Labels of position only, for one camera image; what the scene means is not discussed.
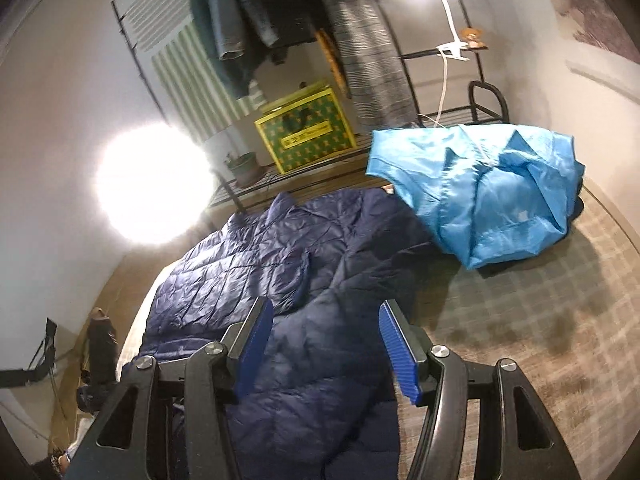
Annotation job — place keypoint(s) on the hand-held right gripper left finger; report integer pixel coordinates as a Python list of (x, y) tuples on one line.
[(252, 347)]

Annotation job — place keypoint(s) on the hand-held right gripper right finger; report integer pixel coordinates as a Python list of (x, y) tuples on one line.
[(400, 355)]

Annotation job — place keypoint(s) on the navy quilted down jacket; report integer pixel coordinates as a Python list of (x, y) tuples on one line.
[(310, 280)]

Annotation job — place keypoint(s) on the black metal clothes rack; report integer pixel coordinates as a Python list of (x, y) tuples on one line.
[(435, 85)]

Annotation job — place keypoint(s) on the dark bag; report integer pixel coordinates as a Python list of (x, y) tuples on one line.
[(100, 350)]

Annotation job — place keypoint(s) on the light blue jacket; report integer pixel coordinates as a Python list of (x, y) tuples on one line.
[(480, 195)]

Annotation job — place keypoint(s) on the green potted plant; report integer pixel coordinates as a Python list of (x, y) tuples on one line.
[(245, 166)]

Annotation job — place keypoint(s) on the round bright lamp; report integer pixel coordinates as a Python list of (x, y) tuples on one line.
[(150, 185)]

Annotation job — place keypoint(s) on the black tripod stand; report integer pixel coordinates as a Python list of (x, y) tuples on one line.
[(32, 360)]

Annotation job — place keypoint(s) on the green yellow patterned storage box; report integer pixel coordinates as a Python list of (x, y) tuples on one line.
[(306, 132)]

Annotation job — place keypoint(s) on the green white striped cloth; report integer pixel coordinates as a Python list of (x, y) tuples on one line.
[(200, 95)]

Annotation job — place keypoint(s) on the grey plaid hanging coat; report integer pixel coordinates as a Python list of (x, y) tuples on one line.
[(360, 55)]

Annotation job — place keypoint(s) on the dark green hanging garment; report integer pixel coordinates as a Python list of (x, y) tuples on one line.
[(220, 45)]

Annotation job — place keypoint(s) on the small brown toy figure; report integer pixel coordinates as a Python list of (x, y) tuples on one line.
[(472, 37)]

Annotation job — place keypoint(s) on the white clip lamp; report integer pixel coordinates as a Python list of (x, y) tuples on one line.
[(440, 20)]

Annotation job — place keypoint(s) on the blue denim hanging garment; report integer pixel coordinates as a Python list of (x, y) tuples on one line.
[(240, 5)]

